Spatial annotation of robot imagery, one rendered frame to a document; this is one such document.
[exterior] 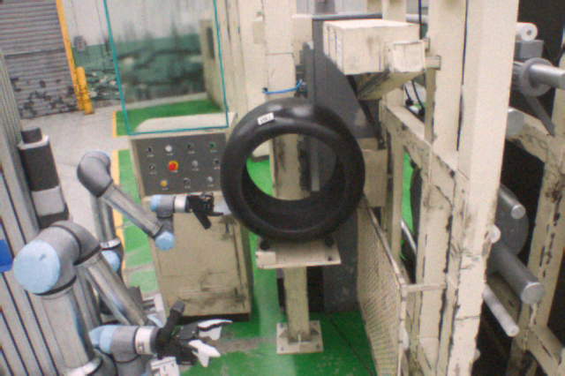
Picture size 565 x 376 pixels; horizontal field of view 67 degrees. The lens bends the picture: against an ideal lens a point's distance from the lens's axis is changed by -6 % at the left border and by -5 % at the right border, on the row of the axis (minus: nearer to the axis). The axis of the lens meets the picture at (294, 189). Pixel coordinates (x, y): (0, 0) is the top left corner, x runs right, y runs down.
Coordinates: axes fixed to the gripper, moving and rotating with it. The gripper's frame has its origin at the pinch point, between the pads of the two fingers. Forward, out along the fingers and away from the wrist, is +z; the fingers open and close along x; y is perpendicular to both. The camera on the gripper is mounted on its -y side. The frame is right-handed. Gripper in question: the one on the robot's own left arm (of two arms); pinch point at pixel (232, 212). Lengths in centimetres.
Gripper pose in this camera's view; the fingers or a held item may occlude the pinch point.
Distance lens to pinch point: 195.7
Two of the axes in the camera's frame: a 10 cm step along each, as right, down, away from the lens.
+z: 10.0, 0.5, 0.6
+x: -0.3, -3.8, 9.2
